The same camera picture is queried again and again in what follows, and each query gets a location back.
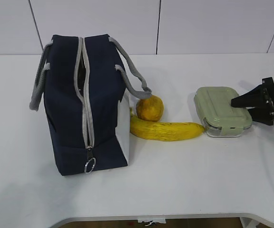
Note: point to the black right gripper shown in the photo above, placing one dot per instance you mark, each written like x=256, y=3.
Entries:
x=261, y=99

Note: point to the green lid glass container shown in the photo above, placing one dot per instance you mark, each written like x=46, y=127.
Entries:
x=220, y=119

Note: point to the yellow banana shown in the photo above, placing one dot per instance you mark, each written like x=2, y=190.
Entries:
x=163, y=131

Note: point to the yellow orange round fruit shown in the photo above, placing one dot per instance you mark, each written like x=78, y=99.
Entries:
x=150, y=109

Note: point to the navy insulated lunch bag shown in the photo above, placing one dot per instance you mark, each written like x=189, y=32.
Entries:
x=85, y=84

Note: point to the white torn tape piece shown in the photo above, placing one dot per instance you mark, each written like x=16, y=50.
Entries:
x=150, y=221

